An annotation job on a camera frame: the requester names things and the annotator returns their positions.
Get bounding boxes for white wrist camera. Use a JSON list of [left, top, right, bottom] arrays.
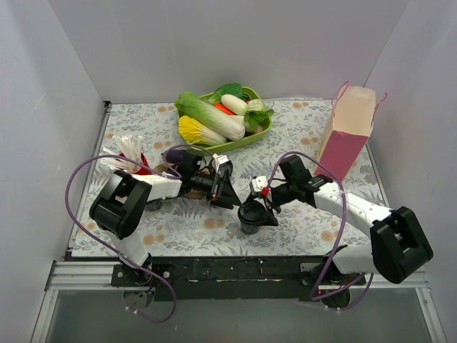
[[249, 176, 268, 197], [211, 154, 229, 172]]

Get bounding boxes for pink paper gift bag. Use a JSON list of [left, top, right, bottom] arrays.
[[315, 81, 387, 180]]

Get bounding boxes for orange carrot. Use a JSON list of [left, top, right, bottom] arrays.
[[214, 103, 236, 116]]

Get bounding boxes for white radish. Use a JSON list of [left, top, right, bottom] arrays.
[[221, 94, 248, 116]]

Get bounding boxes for green leafy bok choy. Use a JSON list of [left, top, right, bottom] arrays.
[[207, 83, 251, 104]]

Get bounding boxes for black coffee cup lid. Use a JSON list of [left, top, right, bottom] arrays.
[[238, 200, 266, 227]]

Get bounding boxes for yellow napa cabbage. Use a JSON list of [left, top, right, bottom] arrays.
[[178, 116, 227, 146]]

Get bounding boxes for green napa cabbage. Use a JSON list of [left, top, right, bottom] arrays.
[[174, 91, 245, 141]]

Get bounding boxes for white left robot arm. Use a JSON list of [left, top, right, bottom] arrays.
[[89, 164, 241, 286]]

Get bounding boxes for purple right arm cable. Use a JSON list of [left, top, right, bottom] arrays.
[[267, 151, 374, 310]]

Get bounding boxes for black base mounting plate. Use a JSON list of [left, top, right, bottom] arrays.
[[110, 255, 366, 303]]

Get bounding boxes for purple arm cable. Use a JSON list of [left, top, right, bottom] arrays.
[[267, 151, 374, 310], [64, 144, 219, 323]]

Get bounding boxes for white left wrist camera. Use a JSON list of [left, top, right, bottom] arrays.
[[211, 154, 229, 172]]

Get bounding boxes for purple eggplant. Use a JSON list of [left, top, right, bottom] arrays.
[[162, 149, 191, 164]]

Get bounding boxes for floral patterned table mat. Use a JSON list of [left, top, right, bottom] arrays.
[[71, 98, 400, 257]]

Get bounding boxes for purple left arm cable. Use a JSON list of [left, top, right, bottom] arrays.
[[64, 144, 219, 323]]

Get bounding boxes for red holder of straws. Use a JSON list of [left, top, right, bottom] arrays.
[[101, 134, 151, 175]]

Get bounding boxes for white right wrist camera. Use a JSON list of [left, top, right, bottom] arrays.
[[249, 176, 268, 197]]

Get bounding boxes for brown cardboard cup carrier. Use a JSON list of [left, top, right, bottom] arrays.
[[156, 163, 210, 199]]

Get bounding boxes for dark paper coffee cup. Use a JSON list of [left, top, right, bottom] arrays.
[[241, 224, 259, 235]]

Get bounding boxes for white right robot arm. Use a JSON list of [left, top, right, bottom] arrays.
[[250, 154, 433, 284]]

